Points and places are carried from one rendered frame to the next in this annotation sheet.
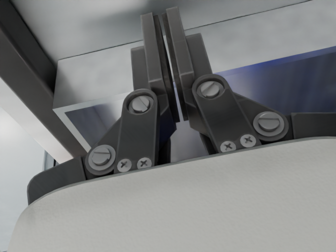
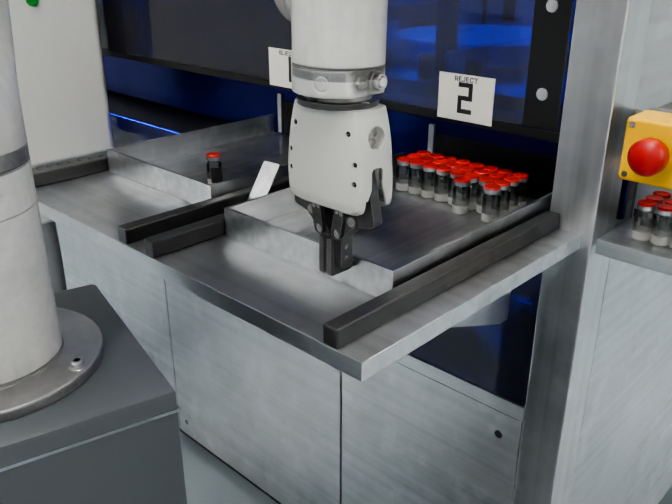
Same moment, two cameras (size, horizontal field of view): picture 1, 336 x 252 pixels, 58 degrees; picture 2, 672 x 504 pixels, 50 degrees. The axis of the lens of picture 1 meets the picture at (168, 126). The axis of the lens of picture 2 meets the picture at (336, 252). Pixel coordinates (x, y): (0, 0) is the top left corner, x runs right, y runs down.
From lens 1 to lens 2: 0.63 m
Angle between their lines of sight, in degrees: 43
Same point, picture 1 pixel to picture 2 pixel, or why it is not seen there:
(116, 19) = (351, 296)
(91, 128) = (414, 270)
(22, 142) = not seen: outside the picture
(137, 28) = (351, 291)
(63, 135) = (431, 276)
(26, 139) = not seen: outside the picture
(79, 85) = (382, 278)
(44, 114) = (417, 283)
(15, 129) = not seen: outside the picture
